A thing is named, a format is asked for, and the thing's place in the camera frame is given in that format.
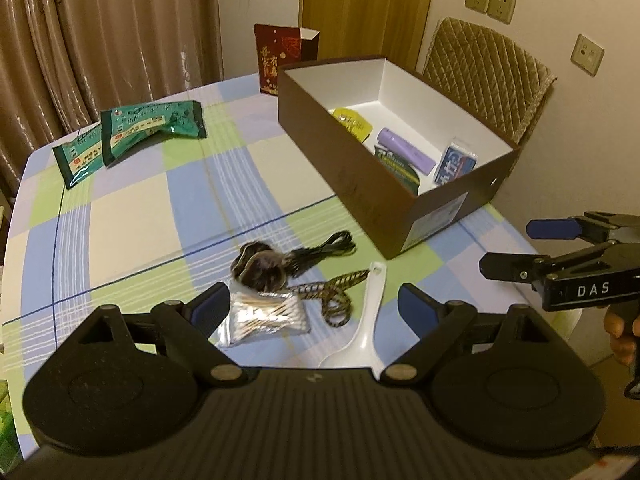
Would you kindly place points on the dark green carded pen package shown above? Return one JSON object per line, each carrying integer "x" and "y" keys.
{"x": 400, "y": 167}

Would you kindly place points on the brown striped hair clip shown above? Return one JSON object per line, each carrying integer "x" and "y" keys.
{"x": 332, "y": 305}

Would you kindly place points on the quilted tan chair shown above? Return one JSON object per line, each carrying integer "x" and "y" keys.
{"x": 480, "y": 65}

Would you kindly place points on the white plastic spoon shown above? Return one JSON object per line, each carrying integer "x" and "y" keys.
{"x": 367, "y": 310}

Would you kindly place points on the beige curtain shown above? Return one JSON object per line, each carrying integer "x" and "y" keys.
{"x": 100, "y": 35}

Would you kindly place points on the wooden door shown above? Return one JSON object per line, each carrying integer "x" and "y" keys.
{"x": 365, "y": 5}

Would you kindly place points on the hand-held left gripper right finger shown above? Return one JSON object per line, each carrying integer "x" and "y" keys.
{"x": 415, "y": 307}

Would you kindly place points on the dark purple scrunchie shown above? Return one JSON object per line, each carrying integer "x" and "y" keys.
{"x": 265, "y": 265}

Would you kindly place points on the cotton swab bag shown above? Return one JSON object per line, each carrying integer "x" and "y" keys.
{"x": 265, "y": 317}

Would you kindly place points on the green snack packet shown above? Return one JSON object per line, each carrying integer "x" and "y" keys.
{"x": 80, "y": 160}
{"x": 150, "y": 127}

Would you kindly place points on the clear toothpick box blue label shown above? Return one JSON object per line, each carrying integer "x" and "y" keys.
{"x": 455, "y": 165}

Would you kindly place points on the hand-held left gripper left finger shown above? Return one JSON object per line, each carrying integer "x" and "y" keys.
{"x": 212, "y": 307}

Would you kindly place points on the brown cardboard box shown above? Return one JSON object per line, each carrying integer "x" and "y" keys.
{"x": 325, "y": 135}

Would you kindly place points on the red gift box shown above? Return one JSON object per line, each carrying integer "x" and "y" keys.
{"x": 275, "y": 60}

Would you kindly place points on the green box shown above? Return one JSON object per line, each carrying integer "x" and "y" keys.
{"x": 6, "y": 420}

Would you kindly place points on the yellow snack packet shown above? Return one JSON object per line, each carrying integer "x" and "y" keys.
{"x": 352, "y": 122}

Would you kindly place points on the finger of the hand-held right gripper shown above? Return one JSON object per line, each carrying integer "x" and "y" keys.
{"x": 505, "y": 265}
{"x": 550, "y": 229}

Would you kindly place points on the person's right hand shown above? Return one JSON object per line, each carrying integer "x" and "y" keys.
{"x": 622, "y": 340}

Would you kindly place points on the checked tablecloth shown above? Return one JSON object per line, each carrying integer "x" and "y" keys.
{"x": 150, "y": 220}

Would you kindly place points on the purple cylinder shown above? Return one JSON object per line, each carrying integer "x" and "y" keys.
{"x": 405, "y": 152}

